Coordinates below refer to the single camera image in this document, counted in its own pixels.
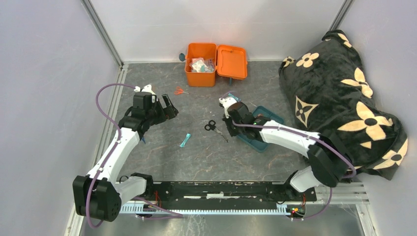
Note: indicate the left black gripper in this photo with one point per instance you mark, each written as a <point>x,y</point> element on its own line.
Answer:
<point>167,113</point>

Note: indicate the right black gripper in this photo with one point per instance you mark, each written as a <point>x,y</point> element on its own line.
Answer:
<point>232,132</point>

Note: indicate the black handled scissors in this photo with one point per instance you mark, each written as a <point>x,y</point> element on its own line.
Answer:
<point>211,126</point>

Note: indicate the teal plastic tray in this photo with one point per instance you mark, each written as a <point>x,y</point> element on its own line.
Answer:
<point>257,145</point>

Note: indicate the blue plaster packet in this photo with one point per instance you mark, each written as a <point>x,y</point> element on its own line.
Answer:
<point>206,68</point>

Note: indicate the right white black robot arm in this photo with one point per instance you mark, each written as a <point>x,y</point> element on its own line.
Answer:
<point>329,160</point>

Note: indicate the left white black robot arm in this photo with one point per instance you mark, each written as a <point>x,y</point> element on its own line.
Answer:
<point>98,195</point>

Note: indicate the orange medicine kit box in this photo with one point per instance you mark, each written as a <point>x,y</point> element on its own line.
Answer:
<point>228,61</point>

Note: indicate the teal sachet by gauze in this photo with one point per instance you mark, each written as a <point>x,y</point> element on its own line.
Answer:
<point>187,137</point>

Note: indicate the teal sachet near gloves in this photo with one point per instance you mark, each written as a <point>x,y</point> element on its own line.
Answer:
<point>234,97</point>

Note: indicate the teal knob behind box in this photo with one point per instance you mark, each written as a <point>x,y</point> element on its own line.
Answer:
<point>182,57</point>

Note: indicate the black floral blanket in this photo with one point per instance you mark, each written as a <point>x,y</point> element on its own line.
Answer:
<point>327,90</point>

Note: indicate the orange handled small scissors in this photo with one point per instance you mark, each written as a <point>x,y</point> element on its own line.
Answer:
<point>179,91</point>

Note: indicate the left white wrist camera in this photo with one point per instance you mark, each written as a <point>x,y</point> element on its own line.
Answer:
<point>142,91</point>

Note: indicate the black mounting base rail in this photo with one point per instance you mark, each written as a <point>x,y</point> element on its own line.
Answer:
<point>224,195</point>

